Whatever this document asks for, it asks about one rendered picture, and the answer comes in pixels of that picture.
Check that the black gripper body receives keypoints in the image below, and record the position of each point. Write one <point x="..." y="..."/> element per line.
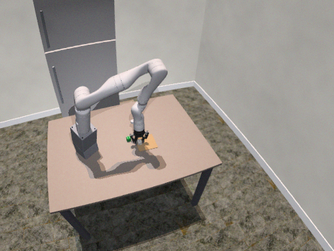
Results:
<point x="141" y="132"/>

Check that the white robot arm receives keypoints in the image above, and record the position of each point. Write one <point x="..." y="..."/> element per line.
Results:
<point x="116" y="84"/>

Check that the orange flat mat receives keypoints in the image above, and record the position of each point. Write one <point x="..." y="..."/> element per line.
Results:
<point x="148" y="144"/>

